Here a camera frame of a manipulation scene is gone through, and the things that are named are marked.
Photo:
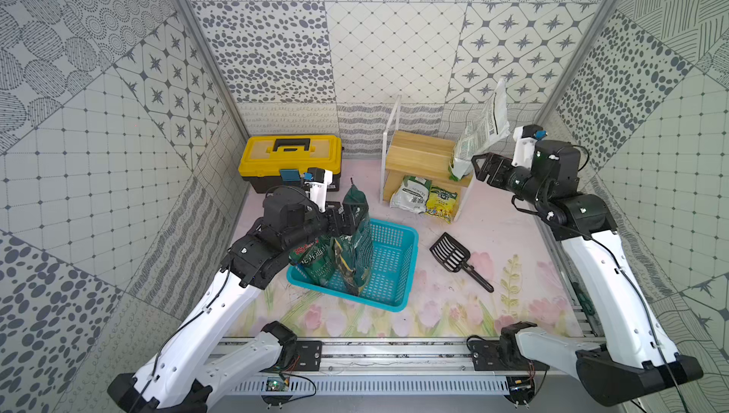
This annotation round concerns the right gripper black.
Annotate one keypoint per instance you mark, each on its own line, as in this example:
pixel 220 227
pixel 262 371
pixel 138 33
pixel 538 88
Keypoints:
pixel 503 164

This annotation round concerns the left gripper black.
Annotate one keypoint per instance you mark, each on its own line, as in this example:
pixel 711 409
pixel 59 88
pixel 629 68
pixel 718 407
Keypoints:
pixel 337 218

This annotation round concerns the colourful green fertilizer bag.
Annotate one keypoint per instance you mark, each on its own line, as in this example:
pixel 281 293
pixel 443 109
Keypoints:
pixel 316 259

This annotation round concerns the tall dark green fertilizer bag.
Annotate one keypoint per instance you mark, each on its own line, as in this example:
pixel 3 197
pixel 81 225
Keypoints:
pixel 354 254

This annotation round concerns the yellow small fertilizer bag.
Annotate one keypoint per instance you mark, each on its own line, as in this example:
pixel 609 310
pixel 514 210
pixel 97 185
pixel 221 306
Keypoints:
pixel 441 203

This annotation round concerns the clear white fertilizer bag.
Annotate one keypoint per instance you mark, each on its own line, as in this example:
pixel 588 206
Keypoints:
pixel 491 126

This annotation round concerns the white green small fertilizer bag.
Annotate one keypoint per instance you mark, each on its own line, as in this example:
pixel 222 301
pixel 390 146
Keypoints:
pixel 412 195

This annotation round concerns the teal plastic basket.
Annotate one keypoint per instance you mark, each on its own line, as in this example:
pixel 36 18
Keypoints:
pixel 394 262

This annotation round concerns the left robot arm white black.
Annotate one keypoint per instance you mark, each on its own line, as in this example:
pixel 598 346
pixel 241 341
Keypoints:
pixel 181 377

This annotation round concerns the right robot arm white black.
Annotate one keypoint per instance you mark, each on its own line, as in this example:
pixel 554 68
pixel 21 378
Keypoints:
pixel 638 358

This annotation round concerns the black slotted scoop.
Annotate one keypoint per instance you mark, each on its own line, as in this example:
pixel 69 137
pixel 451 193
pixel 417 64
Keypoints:
pixel 454 257

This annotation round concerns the yellow black toolbox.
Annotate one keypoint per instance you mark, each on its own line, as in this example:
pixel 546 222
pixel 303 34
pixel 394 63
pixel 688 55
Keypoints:
pixel 269 161

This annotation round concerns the left controller board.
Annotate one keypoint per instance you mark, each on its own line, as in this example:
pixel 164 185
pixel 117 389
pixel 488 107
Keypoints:
pixel 277 392

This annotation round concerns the controller board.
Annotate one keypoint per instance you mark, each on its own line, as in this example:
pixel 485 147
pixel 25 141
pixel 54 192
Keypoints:
pixel 277 392
pixel 520 391

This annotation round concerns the right controller board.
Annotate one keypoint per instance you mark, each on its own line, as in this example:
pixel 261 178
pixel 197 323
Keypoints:
pixel 520 391

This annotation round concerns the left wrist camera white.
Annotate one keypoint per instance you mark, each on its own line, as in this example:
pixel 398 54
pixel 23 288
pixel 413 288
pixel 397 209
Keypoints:
pixel 316 181

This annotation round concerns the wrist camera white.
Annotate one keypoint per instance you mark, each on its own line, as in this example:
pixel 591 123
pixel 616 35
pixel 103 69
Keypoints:
pixel 526 138
pixel 316 181

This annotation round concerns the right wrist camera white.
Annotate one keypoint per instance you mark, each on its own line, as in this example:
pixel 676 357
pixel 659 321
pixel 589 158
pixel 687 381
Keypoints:
pixel 526 138

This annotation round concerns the wooden white frame shelf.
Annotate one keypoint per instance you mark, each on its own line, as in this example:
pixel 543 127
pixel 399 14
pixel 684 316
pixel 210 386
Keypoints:
pixel 409 154

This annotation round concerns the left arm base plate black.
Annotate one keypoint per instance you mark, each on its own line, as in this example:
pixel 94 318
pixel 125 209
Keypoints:
pixel 300 356

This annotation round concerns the aluminium mounting rail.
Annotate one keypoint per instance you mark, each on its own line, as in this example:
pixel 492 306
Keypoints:
pixel 401 356

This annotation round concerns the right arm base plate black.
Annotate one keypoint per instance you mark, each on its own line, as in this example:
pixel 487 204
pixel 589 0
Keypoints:
pixel 492 355

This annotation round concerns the grey slotted cable duct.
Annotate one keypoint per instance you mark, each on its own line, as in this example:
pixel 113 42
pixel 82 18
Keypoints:
pixel 342 385

